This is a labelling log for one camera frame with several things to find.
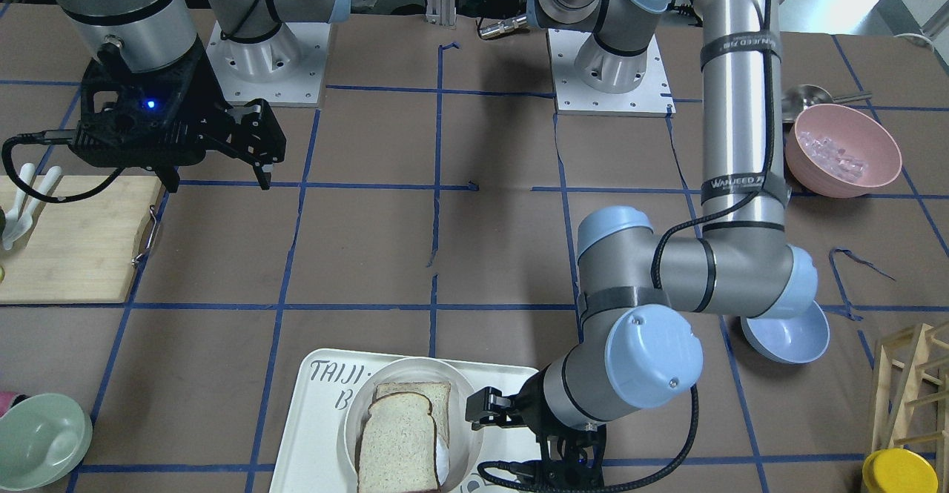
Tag wooden cutting board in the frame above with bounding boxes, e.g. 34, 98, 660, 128
1, 175, 164, 305

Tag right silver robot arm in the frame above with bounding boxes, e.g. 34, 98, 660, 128
2, 0, 351, 192

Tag cream round plate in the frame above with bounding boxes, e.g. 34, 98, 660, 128
341, 352, 483, 492

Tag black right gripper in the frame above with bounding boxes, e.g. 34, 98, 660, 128
73, 38, 287, 193

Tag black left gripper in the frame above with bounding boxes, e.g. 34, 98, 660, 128
465, 374, 606, 479

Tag yellow mug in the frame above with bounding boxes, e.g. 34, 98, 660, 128
861, 448, 939, 492

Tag fried egg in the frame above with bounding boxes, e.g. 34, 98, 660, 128
436, 434, 451, 486

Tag pink bowl with ice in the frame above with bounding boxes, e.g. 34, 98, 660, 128
784, 104, 904, 199

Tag cream bear tray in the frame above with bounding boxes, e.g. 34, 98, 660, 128
271, 348, 541, 492

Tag metal scoop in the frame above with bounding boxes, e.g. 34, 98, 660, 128
781, 85, 873, 125

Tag green bowl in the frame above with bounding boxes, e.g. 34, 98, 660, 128
1, 393, 93, 491

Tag white plastic knife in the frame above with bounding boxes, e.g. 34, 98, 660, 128
16, 165, 62, 237

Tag white bread slice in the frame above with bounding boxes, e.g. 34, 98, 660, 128
358, 391, 440, 492

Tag blue bowl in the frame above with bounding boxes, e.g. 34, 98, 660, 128
740, 302, 831, 365

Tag white plastic fork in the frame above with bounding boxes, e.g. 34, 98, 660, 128
2, 163, 36, 251

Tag bread slice on plate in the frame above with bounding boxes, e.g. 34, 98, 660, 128
374, 381, 452, 446

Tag wooden dish rack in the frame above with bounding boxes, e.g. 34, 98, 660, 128
869, 322, 947, 460

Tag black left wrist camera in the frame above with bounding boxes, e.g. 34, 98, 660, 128
535, 438, 605, 490

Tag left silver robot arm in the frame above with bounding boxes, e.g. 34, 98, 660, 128
466, 0, 818, 492

